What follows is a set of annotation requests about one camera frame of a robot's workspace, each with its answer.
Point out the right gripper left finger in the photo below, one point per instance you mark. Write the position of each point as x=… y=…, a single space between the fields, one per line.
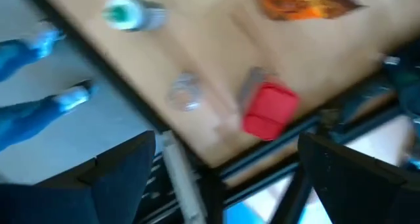
x=124 y=178

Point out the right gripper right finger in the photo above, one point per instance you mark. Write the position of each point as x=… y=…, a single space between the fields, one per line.
x=348 y=191

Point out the clear glass jar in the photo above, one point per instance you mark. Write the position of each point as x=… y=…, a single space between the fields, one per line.
x=185 y=91

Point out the green food colouring bottle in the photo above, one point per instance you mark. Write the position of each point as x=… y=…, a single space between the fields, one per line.
x=131 y=13

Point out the person's leg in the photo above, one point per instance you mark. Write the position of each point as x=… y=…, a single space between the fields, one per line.
x=19 y=53
x=29 y=115

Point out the orange snack packet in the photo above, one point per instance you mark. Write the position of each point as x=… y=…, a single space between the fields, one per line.
x=295 y=4

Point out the silver metal bracket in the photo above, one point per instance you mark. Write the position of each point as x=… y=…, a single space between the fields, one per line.
x=180 y=178

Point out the black aluminium table frame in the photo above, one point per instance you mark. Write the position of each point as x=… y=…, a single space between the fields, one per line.
x=262 y=184

